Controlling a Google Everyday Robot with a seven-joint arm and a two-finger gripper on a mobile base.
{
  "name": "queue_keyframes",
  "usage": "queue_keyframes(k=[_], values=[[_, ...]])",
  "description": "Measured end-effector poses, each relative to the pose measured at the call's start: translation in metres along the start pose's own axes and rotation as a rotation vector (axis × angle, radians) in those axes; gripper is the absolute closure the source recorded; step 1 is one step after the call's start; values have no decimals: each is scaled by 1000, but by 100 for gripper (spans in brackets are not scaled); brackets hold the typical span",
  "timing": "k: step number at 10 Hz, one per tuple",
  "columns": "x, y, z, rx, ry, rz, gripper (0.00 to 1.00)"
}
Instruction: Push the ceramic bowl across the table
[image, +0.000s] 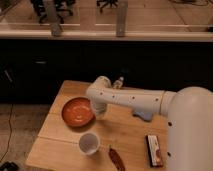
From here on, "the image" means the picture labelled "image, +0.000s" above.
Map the chocolate bar box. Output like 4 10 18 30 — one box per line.
146 135 163 167

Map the small clear bottle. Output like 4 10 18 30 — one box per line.
112 77 124 89

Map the grey metal post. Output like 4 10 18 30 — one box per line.
116 0 128 37
44 0 62 37

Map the grey metal post left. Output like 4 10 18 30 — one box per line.
44 0 62 37

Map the black office chair left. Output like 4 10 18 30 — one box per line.
30 0 76 24

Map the blue sponge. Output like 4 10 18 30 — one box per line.
132 110 153 122

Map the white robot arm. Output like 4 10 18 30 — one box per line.
86 76 213 171

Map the black office chair centre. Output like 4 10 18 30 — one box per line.
96 0 118 13

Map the black object floor corner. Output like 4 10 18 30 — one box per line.
0 162 19 171

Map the grey metal post right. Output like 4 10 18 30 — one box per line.
116 0 128 37

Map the white cup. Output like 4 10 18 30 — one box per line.
78 132 100 156

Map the black office chair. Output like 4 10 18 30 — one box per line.
30 0 76 24
96 0 118 13

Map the black cable left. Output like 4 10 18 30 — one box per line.
0 69 16 163

